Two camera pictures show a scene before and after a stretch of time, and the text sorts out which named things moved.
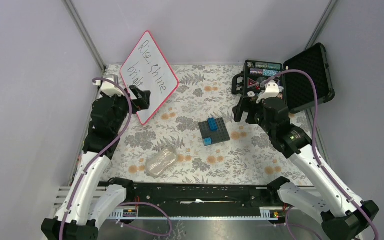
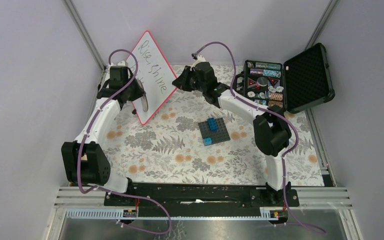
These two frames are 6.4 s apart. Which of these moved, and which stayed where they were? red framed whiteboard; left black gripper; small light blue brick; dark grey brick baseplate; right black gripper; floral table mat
Moved: left black gripper; right black gripper
Stayed: floral table mat; dark grey brick baseplate; red framed whiteboard; small light blue brick
